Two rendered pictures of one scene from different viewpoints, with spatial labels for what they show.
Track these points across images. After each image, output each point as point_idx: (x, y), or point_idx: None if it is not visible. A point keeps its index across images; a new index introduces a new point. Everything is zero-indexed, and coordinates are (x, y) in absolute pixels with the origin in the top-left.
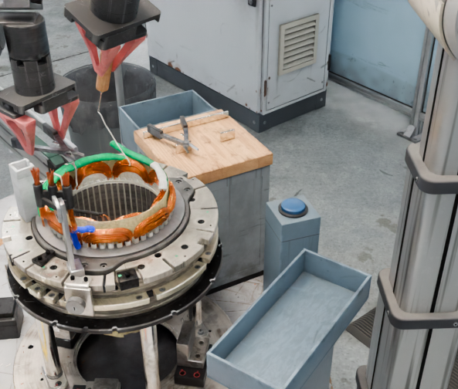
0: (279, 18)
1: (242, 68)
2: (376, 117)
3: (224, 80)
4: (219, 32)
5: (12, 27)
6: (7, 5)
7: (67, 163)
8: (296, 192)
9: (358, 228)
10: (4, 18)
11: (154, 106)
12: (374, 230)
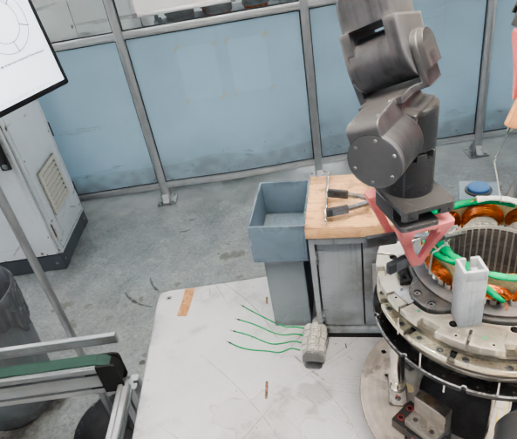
0: (33, 169)
1: (22, 226)
2: (132, 205)
3: (5, 248)
4: None
5: (434, 108)
6: (430, 81)
7: (431, 251)
8: (150, 282)
9: (216, 270)
10: (409, 107)
11: (255, 212)
12: (227, 264)
